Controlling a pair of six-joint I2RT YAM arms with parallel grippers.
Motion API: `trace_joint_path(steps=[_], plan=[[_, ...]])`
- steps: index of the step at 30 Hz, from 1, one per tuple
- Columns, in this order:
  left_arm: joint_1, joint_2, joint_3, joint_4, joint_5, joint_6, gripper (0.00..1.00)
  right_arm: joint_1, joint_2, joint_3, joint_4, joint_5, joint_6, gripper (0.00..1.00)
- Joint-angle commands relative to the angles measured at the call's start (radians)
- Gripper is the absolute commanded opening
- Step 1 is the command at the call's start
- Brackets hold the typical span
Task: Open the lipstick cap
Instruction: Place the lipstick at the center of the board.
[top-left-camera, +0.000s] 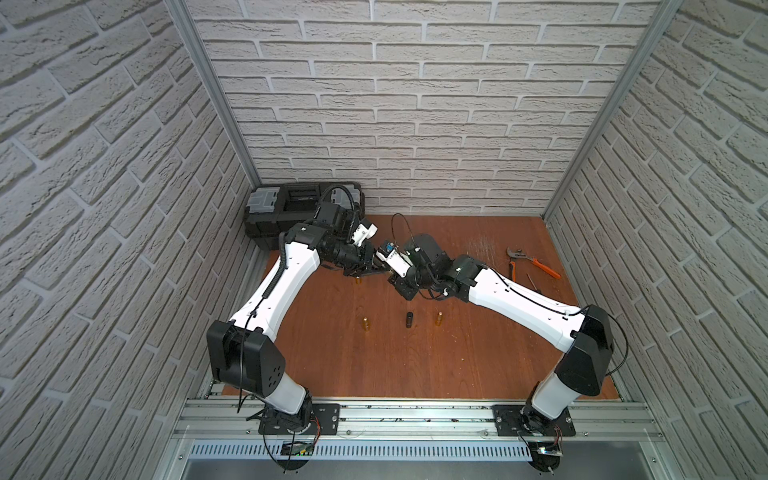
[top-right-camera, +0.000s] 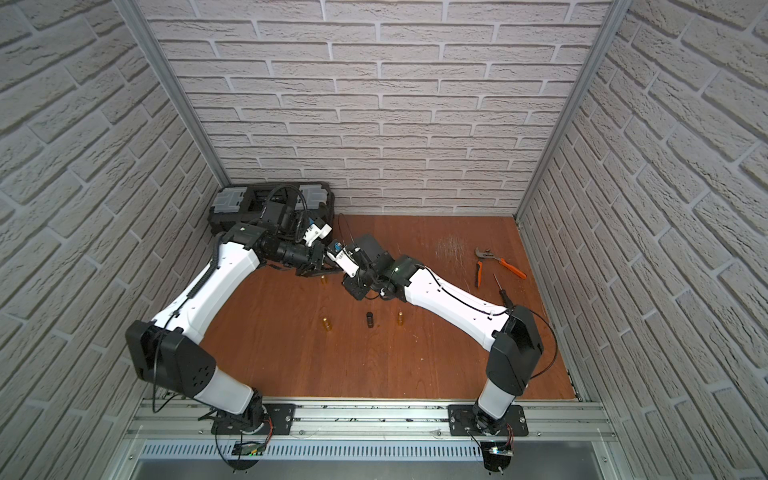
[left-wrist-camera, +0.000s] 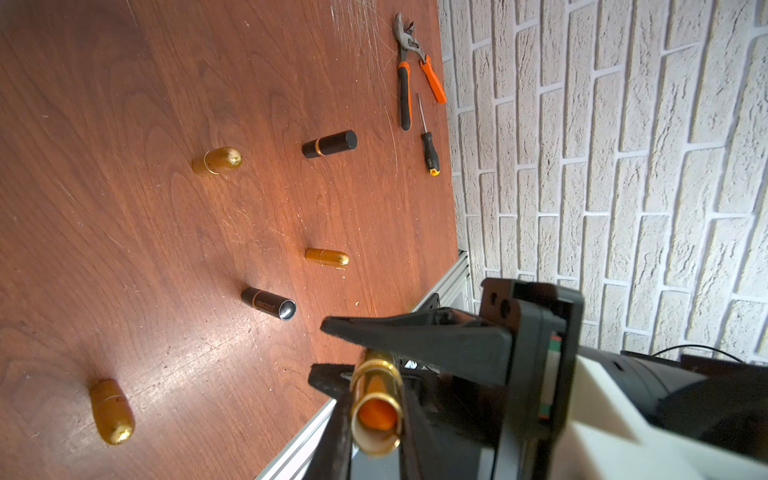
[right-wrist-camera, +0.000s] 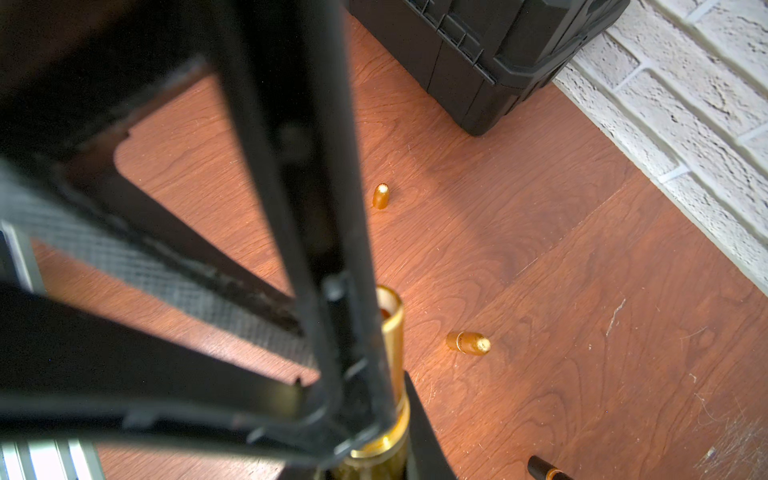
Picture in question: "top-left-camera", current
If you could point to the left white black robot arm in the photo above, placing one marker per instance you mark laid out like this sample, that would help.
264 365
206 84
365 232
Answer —
242 350

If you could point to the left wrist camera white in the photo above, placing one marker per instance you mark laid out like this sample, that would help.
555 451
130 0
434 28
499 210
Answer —
363 232

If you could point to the black grey toolbox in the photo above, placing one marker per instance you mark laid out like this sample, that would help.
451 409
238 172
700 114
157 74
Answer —
300 210

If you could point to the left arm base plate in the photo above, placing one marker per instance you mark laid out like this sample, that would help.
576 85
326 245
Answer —
320 418

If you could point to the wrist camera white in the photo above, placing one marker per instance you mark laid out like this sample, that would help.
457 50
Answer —
397 262
363 232

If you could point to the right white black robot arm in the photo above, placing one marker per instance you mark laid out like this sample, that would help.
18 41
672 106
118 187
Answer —
582 334

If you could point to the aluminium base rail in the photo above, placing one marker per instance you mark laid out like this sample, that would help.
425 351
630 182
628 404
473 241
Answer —
430 420

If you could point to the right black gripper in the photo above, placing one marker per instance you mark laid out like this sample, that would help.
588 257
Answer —
398 283

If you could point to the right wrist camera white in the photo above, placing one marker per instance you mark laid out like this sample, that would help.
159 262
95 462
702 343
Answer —
397 262

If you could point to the orange handled pliers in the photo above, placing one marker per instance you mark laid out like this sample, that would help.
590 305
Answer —
515 255

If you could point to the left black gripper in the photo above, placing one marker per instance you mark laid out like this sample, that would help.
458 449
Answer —
363 260

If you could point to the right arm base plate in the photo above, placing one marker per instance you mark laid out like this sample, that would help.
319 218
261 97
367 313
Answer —
512 420

